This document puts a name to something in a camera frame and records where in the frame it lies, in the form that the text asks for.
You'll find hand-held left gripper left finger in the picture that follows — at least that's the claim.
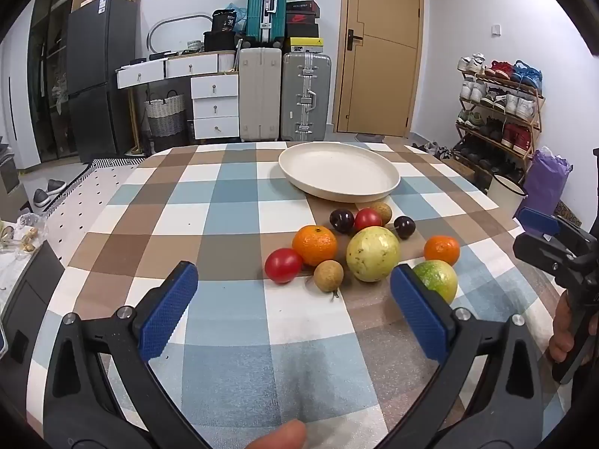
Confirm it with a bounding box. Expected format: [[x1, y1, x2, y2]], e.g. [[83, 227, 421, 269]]
[[44, 261, 209, 449]]

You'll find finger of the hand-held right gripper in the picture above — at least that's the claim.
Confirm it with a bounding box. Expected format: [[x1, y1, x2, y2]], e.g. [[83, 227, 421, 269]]
[[517, 206, 591, 248], [513, 233, 569, 274]]

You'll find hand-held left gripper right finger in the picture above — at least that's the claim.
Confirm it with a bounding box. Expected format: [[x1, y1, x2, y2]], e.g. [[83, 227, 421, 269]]
[[384, 263, 544, 449]]

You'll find green yellow round fruit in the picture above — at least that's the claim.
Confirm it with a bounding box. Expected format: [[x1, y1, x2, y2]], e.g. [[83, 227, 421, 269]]
[[412, 260, 458, 305]]

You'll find small orange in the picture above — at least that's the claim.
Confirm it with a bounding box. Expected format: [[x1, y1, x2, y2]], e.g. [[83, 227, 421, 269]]
[[424, 235, 461, 266]]

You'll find dark cherry with stem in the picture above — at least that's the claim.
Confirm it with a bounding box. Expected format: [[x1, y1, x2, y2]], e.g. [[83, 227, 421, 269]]
[[392, 216, 416, 239]]

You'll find brown longan with stem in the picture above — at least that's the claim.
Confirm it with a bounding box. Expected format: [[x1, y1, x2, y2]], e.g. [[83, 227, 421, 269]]
[[306, 260, 345, 299]]

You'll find large orange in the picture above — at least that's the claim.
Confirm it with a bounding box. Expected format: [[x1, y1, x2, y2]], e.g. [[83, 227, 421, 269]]
[[292, 225, 338, 267]]

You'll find large red tomato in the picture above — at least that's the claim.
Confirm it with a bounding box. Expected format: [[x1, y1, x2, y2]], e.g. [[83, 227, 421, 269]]
[[264, 248, 303, 284]]

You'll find cream round plate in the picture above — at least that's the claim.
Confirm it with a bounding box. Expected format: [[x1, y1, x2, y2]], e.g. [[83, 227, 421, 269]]
[[278, 142, 401, 203]]

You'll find person's right hand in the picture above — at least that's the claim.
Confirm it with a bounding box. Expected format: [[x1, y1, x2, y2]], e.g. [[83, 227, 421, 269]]
[[547, 290, 576, 364]]

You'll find person's left hand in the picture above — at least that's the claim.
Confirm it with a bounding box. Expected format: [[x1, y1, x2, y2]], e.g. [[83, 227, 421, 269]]
[[243, 419, 308, 449]]

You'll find purple bag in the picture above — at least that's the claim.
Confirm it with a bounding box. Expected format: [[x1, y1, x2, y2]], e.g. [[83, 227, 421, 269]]
[[515, 147, 574, 220]]

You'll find white bucket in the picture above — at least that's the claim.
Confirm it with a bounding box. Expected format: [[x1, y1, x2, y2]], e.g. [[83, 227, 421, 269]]
[[487, 173, 527, 209]]

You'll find pale yellow round fruit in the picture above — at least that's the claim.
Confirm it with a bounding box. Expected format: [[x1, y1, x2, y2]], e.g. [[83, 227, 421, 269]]
[[346, 226, 402, 282]]

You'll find checked tablecloth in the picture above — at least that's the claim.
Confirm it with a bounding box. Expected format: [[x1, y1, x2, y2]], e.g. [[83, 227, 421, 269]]
[[25, 141, 569, 449]]

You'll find small red tomato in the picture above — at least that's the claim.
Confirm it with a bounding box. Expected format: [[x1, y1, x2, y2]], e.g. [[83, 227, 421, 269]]
[[354, 208, 383, 231]]

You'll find wooden shoe rack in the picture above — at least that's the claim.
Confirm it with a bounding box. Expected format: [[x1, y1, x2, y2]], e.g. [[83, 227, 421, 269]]
[[456, 54, 546, 183]]

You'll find dark purple plum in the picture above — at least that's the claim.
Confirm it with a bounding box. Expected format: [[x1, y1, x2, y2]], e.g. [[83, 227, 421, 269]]
[[329, 209, 355, 235]]

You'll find shoe rack with shoes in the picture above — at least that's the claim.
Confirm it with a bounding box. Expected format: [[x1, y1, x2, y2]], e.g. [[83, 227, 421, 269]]
[[456, 54, 544, 178]]

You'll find pile of floor sneakers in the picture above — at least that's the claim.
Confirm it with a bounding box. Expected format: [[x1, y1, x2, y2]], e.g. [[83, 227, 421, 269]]
[[412, 141, 452, 160]]

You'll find crumpled clear plastic wrap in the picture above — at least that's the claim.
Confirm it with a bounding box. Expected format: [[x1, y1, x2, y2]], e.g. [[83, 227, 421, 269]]
[[0, 213, 50, 258]]

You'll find woven laundry basket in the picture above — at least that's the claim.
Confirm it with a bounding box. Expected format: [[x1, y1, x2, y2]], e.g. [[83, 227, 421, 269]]
[[144, 90, 189, 151]]

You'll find white drawer dresser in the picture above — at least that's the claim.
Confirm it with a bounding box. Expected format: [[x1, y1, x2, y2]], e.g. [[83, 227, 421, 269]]
[[115, 51, 240, 140]]

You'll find wooden door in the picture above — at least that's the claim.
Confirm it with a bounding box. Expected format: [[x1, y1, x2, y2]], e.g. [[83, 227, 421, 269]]
[[333, 0, 424, 138]]

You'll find beige suitcase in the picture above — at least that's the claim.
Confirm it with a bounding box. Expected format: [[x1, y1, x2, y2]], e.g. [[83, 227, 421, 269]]
[[238, 47, 283, 142]]

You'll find silver suitcase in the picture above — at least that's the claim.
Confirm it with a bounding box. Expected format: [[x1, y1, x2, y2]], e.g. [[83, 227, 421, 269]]
[[281, 51, 332, 141]]

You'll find black refrigerator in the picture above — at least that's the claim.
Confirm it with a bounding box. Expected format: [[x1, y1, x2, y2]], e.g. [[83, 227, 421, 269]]
[[66, 0, 139, 164]]

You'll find dark glass-door cabinet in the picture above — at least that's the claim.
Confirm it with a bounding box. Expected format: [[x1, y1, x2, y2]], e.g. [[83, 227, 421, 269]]
[[25, 0, 71, 162]]

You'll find black storage box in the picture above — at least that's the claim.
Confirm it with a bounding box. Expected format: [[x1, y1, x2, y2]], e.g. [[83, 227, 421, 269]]
[[203, 31, 237, 52]]

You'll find yellow black shoe box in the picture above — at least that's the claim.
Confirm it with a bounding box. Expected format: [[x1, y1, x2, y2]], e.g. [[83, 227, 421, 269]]
[[288, 37, 325, 54]]

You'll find oval metal-framed mirror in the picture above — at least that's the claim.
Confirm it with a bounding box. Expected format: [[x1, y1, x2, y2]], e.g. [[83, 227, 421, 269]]
[[147, 13, 213, 54]]

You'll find black packet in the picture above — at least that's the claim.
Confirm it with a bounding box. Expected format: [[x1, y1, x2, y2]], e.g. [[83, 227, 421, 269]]
[[212, 8, 238, 33]]

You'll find blue plastic bag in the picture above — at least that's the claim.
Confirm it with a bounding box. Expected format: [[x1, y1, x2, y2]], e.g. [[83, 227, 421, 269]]
[[227, 4, 249, 33]]

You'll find teal suitcase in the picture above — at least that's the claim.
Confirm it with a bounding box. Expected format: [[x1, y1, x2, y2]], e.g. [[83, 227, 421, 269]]
[[246, 0, 289, 48]]

